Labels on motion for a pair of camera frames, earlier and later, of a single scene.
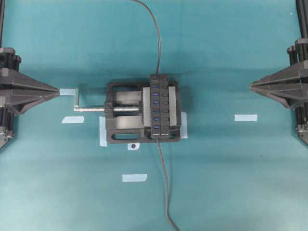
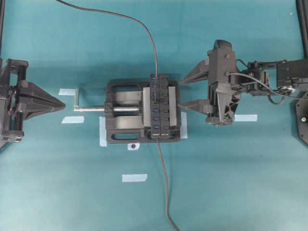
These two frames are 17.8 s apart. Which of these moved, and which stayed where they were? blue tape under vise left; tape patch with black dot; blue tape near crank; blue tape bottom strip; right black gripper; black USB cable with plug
Moved: right black gripper; black USB cable with plug
Stayed: blue tape under vise left; tape patch with black dot; blue tape near crank; blue tape bottom strip
